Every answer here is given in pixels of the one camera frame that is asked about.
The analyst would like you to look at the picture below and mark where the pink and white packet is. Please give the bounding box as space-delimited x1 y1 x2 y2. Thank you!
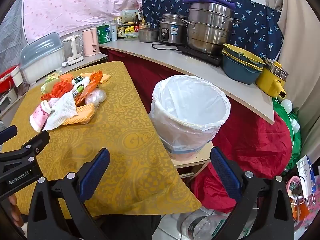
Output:
29 100 52 133

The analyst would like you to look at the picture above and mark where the red-orange plastic bag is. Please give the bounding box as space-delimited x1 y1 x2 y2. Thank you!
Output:
40 81 73 100

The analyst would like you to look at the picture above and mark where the small steel pot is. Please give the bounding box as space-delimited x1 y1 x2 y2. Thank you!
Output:
138 26 160 43

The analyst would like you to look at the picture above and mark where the white and green box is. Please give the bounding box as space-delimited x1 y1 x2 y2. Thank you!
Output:
121 9 138 24

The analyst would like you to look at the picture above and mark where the beige curtain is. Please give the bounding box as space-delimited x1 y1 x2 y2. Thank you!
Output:
277 0 320 180

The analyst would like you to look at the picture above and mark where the orange snack wrapper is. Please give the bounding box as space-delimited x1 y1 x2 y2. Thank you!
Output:
75 84 97 104

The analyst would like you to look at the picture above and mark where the red box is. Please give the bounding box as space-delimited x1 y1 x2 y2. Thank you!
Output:
0 65 20 93

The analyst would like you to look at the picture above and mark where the pink electric kettle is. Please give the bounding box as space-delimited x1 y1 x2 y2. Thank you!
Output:
82 28 100 57

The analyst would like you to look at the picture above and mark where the green and white carton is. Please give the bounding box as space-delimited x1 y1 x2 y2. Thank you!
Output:
72 76 90 98

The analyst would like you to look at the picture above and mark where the white glass kettle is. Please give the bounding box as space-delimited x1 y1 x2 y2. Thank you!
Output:
62 35 84 65

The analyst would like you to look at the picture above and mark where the orange ribbed cloth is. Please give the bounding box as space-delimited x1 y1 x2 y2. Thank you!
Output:
61 104 96 126

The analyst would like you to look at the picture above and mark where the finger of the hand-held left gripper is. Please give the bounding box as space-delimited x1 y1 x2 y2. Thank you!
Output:
0 130 50 162
0 125 18 145

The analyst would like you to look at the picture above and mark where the clear plastic bottle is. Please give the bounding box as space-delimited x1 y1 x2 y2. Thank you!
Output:
180 210 250 240

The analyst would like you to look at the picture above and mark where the white paper towel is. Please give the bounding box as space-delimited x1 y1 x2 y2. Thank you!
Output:
45 92 78 132

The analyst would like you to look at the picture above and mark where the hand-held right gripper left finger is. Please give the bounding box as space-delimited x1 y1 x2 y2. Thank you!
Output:
27 148 110 240

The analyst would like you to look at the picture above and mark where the clear plastic bag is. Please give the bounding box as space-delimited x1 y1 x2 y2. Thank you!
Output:
84 89 107 105

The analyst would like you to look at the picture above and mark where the white plastic bag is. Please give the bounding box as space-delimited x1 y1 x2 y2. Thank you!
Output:
149 74 231 160

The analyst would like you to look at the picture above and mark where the dark sauce bottle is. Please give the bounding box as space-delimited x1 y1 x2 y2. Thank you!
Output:
117 17 125 40

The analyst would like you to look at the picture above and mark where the white paper bag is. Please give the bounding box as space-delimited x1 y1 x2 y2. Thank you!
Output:
296 155 317 200

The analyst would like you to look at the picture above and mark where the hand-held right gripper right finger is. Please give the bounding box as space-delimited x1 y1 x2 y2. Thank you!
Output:
210 146 294 240

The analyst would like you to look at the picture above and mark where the green cloth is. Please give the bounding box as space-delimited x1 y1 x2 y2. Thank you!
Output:
272 97 303 170

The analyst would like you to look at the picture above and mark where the steel rice cooker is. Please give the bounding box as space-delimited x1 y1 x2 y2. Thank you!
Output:
158 13 188 45

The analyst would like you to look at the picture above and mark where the orange printed plastic bag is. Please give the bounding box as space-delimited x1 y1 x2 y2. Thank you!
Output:
89 70 104 85

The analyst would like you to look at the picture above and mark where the pink dotted cloth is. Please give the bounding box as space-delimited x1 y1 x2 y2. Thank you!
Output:
22 0 155 37

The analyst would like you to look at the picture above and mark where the blue leaf-print cloth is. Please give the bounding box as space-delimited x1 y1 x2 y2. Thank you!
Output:
142 0 284 67

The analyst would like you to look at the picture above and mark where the yellow electric pot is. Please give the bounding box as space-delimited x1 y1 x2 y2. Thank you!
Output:
255 58 290 98

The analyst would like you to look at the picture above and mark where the yellow patterned tablecloth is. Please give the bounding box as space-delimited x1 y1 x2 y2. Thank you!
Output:
1 60 202 218

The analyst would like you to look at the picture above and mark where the white plastic dish rack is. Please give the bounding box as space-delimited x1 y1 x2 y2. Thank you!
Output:
20 32 66 85

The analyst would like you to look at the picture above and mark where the green vegetable leaf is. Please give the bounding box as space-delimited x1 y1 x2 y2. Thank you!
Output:
41 71 62 93

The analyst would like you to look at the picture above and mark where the red cloth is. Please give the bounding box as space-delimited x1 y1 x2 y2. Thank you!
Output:
107 49 293 214

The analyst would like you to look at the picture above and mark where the white light bulb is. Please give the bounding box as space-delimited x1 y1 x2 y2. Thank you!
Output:
280 99 293 114

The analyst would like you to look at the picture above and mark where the large steel steamer pot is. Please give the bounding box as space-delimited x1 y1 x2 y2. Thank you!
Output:
184 2 242 55

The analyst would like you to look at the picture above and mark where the person's left hand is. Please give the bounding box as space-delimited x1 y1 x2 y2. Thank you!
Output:
7 194 24 228

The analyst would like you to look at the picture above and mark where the green can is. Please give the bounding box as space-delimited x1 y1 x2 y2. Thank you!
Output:
96 25 112 44

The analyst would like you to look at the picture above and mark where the black induction cooker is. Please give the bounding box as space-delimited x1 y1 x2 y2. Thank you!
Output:
177 44 224 67

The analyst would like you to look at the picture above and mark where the pink plastic basket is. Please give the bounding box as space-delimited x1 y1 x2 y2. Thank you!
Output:
287 176 304 195

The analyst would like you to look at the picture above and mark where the yellow flat cloth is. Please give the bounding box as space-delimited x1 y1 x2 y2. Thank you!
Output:
80 72 113 84

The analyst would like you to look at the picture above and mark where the yellow bowl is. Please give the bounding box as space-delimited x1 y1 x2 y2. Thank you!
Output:
222 43 265 67

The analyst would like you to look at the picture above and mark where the wooden stool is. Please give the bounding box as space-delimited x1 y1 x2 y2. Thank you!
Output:
171 141 214 178

